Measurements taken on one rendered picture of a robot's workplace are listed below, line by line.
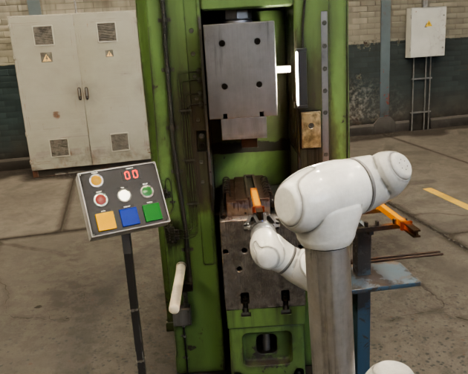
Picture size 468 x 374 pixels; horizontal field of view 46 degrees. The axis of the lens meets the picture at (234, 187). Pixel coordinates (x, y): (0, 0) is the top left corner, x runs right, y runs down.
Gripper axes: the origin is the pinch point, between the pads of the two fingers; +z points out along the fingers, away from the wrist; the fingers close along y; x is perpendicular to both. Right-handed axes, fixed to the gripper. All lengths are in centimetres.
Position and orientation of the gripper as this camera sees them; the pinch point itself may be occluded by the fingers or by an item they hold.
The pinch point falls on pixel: (258, 214)
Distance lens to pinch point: 205.3
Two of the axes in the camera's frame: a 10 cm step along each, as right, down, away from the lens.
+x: -0.6, -9.6, -2.8
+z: -0.3, -2.8, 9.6
